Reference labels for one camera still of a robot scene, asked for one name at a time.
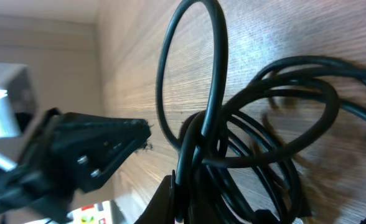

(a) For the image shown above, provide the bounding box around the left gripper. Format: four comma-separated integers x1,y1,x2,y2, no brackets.
0,108,151,223

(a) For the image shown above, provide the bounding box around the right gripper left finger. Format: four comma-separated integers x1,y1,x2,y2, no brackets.
135,170,176,224

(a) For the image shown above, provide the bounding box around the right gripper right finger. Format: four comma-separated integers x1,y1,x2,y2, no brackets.
187,184,225,224

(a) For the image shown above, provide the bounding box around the black usb cable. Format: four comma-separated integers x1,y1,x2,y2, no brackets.
155,0,366,224

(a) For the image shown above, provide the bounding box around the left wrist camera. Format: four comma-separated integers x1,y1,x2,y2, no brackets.
0,63,37,172

